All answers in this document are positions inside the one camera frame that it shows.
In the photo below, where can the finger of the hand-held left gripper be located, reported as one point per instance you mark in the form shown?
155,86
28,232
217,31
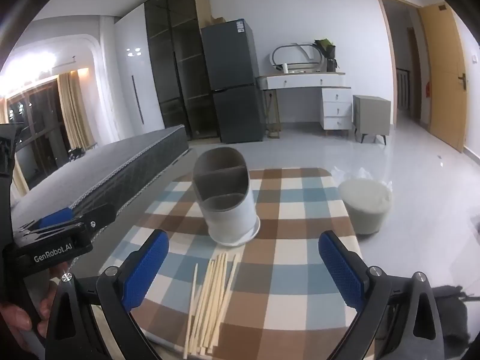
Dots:
97,215
56,216

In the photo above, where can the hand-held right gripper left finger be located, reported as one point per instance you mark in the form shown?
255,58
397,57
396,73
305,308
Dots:
146,266

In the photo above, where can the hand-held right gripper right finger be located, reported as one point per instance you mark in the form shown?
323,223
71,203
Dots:
341,270

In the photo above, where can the pile of wooden chopsticks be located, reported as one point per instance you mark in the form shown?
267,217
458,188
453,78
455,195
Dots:
210,300

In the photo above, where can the grey divided utensil holder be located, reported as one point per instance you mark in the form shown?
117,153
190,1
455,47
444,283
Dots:
232,210

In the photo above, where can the person's left hand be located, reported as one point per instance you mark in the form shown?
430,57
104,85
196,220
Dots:
13,318

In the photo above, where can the dark grey quilted mattress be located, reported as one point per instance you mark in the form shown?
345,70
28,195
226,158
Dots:
112,165

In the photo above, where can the beige curtain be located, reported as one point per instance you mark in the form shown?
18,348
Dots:
77,116
20,176

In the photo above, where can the round cream stool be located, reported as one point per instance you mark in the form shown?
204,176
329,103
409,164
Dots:
365,206

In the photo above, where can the checkered blue brown blanket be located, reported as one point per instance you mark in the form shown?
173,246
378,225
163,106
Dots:
292,210

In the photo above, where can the dark night window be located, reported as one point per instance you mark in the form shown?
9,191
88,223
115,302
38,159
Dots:
41,127

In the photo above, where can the clear plastic wrap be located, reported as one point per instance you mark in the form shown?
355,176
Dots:
347,176

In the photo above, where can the black bag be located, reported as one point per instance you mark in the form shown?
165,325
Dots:
453,322

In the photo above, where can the glossy white wardrobe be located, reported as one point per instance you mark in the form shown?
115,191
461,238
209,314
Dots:
131,93

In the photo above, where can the grey nightstand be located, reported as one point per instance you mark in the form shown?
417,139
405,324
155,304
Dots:
371,114

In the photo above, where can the white dressing table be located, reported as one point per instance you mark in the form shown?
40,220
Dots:
333,101

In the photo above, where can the dark glass display cabinet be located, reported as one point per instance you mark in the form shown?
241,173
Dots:
180,63

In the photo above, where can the dark grey refrigerator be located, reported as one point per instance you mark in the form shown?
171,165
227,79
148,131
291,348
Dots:
232,82

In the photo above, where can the yellow wooden door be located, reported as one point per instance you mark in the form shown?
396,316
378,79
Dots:
442,82

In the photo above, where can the green plant bouquet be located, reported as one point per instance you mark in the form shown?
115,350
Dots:
326,50

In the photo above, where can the oval vanity mirror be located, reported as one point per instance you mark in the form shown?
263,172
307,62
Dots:
279,54

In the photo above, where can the flat cardboard box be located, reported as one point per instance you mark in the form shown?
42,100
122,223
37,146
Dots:
217,21

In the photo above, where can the red wall sign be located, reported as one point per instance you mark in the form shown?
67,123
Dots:
428,90

